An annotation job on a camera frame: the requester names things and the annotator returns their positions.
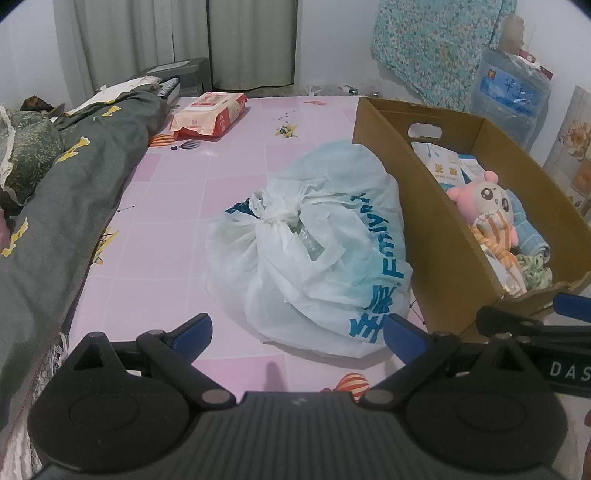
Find teal floral cloth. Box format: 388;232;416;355
370;0;520;114

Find green patterned pillow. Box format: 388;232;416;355
0;106;65;206

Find white blue-print plastic bag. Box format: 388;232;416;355
204;140;415;360

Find brown box of clutter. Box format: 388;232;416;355
21;93;65;118

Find orange striped towel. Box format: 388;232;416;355
470;216;520;271

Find pink wet wipes pack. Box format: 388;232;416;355
170;91;249;140

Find clear bag of bottles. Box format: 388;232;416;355
300;83;384;99

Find blue face mask packet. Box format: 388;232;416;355
459;157;488;183

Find light blue checked towel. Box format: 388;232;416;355
505;191;552;260

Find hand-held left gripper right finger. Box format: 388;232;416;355
360;314;532;408

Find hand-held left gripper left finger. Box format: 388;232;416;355
67;313;237;408

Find blue striped mattress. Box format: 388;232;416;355
157;76;182;109

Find blue water jug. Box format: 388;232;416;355
468;44;553;151

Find grey curtain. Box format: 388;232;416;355
74;0;212;93
208;0;300;92

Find floral wall panel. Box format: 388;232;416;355
544;85;591;208

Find white fluffy blanket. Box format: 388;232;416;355
67;76;162;116

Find pink plush toy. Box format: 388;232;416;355
445;170;520;252

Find brown cardboard box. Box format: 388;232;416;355
352;97;591;344

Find green patterned cloth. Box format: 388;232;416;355
515;253;553;291

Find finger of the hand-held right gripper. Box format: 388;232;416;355
475;305;591;354
553;292;591;324

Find grey storage box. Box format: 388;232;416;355
134;56;212;95

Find grey blanket with yellow figures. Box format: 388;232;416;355
0;90;169;444

